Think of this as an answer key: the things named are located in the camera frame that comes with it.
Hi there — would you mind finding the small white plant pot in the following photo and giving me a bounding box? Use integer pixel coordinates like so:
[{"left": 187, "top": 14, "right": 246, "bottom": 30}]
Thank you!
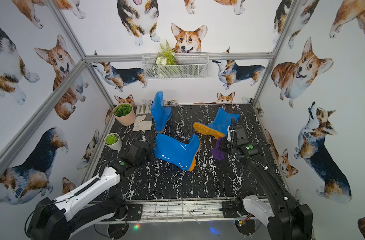
[{"left": 104, "top": 133, "right": 122, "bottom": 151}]

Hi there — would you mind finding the green plant in pink pot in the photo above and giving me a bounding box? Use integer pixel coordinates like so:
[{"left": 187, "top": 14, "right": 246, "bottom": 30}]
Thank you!
[{"left": 113, "top": 104, "right": 133, "bottom": 117}]

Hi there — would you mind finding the fern with white flower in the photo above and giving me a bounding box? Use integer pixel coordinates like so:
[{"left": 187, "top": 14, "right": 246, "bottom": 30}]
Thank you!
[{"left": 155, "top": 40, "right": 178, "bottom": 78}]

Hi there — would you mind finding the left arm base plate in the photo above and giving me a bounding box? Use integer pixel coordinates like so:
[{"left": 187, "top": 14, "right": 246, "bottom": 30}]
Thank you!
[{"left": 102, "top": 204, "right": 143, "bottom": 222}]

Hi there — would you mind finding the pink ribbed plant pot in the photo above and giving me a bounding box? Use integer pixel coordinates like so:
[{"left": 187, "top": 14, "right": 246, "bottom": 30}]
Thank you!
[{"left": 112, "top": 103, "right": 135, "bottom": 126}]

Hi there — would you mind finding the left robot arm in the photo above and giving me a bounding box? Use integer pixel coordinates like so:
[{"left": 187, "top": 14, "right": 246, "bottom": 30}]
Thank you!
[{"left": 24, "top": 138, "right": 151, "bottom": 240}]

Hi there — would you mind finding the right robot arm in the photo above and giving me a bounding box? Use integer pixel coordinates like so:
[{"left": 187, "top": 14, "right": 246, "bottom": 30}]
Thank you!
[{"left": 220, "top": 119, "right": 313, "bottom": 240}]

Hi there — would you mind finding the purple cloth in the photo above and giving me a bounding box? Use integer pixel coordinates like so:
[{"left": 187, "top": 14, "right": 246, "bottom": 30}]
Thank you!
[{"left": 211, "top": 137, "right": 226, "bottom": 161}]

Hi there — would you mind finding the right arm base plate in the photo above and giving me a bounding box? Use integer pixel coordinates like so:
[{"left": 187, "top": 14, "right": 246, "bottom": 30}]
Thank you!
[{"left": 219, "top": 200, "right": 247, "bottom": 219}]

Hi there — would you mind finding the aluminium front rail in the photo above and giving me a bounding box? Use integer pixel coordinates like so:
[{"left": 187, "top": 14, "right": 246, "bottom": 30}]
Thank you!
[{"left": 92, "top": 197, "right": 273, "bottom": 224}]

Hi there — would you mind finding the blue rubber boot back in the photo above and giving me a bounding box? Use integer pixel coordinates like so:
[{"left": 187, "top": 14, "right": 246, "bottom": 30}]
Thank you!
[{"left": 193, "top": 108, "right": 240, "bottom": 140}]

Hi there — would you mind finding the blue rubber boot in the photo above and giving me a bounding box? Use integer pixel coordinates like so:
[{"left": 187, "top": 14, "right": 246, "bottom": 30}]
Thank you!
[
  {"left": 193, "top": 108, "right": 240, "bottom": 140},
  {"left": 153, "top": 133, "right": 201, "bottom": 172},
  {"left": 150, "top": 91, "right": 172, "bottom": 133}
]

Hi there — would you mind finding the green moss in white pot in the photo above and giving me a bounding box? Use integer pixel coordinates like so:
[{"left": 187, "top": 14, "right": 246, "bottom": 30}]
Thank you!
[{"left": 104, "top": 134, "right": 118, "bottom": 146}]

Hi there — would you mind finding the white wire wall basket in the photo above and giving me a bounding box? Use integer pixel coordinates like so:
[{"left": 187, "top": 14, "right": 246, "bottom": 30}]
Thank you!
[{"left": 141, "top": 53, "right": 209, "bottom": 80}]

